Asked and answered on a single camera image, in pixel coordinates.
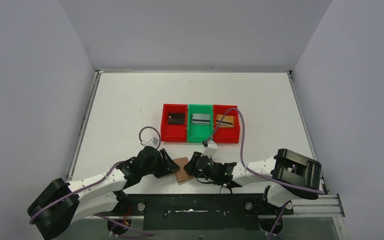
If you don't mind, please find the tan leather card holder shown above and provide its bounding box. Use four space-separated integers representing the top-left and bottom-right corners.
173 157 195 185

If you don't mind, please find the red bin with black card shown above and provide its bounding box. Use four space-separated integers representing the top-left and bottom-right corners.
160 104 188 143

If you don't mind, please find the green plastic bin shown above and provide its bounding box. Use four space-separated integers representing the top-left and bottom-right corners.
186 104 214 143

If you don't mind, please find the red bin with gold cards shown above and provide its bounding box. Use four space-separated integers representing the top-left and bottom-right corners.
212 104 241 144

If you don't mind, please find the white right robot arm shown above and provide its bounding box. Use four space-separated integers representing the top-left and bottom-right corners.
183 148 325 208

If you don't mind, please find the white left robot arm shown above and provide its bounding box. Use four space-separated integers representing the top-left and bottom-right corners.
27 146 180 240

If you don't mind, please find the black card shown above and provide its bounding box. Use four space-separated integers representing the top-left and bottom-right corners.
167 112 186 125

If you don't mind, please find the silver card stack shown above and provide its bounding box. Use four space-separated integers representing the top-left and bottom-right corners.
191 113 211 125

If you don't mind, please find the gold card stack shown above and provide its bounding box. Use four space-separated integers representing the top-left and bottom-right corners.
215 114 235 128

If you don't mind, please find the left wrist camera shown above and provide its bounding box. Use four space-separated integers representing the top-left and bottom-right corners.
140 137 160 150

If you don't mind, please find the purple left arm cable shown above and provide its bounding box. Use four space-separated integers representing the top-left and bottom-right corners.
29 126 162 238

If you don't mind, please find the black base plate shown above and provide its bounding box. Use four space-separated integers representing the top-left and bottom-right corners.
103 193 294 231

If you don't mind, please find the aluminium frame rail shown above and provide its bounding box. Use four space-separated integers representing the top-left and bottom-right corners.
285 194 345 218

